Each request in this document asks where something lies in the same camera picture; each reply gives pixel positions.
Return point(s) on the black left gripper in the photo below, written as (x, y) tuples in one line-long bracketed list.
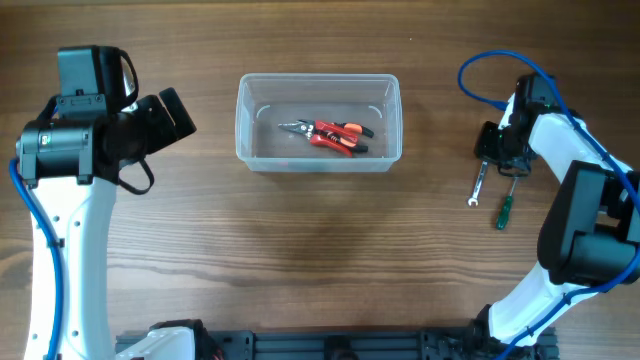
[(163, 116)]

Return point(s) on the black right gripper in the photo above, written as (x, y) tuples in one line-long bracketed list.
[(486, 142)]

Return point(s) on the silver combination wrench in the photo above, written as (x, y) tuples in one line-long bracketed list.
[(473, 201)]

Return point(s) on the green handled screwdriver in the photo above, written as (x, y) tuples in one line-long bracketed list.
[(504, 214)]

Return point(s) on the clear plastic container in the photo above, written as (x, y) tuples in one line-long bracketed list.
[(303, 122)]

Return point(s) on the orange black needle-nose pliers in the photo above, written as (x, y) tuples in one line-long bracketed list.
[(357, 132)]

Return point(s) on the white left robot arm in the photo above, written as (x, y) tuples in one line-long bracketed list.
[(67, 173)]

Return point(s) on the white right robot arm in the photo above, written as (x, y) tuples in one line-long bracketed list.
[(589, 241)]

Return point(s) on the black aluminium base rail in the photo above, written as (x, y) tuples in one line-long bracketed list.
[(426, 344)]

